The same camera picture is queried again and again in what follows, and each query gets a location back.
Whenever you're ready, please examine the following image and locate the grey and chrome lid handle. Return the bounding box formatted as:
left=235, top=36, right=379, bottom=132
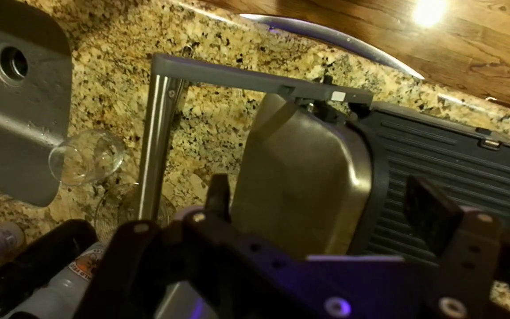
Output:
left=138, top=53, right=375, bottom=222

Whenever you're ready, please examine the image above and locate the curved silver metal bar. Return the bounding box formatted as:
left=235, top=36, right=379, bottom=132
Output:
left=239, top=13, right=425, bottom=81

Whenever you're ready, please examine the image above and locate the clear wine glass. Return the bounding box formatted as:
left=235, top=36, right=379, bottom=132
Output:
left=94, top=183, right=177, bottom=245
left=49, top=130, right=125, bottom=186

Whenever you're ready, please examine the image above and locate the stainless steel sink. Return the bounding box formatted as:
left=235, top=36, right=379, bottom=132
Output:
left=0, top=0, right=73, bottom=208

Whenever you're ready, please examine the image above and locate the black bottle holder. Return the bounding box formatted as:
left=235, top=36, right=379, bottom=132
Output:
left=0, top=219, right=99, bottom=316

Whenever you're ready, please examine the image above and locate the white bottle with orange label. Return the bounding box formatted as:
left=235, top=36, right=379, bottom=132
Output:
left=6, top=241, right=107, bottom=319

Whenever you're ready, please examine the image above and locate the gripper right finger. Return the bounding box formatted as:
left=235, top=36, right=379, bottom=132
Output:
left=403, top=175, right=510, bottom=319

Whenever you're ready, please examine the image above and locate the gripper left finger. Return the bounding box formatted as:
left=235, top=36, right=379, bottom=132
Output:
left=73, top=174, right=354, bottom=319

